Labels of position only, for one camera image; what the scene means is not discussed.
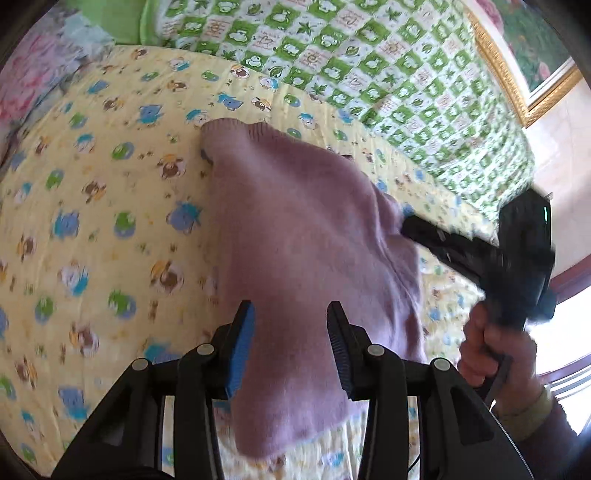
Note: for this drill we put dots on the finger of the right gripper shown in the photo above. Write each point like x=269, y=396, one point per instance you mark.
x=460, y=253

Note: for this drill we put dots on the floral pastel quilt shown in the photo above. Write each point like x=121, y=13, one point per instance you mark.
x=59, y=44

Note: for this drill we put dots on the purple knit sweater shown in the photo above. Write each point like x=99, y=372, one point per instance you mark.
x=298, y=227

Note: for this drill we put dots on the framed landscape painting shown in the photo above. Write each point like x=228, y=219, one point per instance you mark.
x=525, y=54

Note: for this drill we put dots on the person right forearm sleeve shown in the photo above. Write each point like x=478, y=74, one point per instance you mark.
x=540, y=430

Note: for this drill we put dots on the yellow cartoon bear blanket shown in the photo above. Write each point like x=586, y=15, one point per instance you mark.
x=104, y=251

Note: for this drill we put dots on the person right hand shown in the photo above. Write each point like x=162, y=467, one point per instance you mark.
x=477, y=363

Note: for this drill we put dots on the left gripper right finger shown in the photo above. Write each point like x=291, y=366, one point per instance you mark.
x=370, y=372

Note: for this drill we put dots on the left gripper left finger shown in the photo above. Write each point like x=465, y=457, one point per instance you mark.
x=209, y=372

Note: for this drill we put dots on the green checkered quilt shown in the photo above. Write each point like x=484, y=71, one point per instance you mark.
x=410, y=71

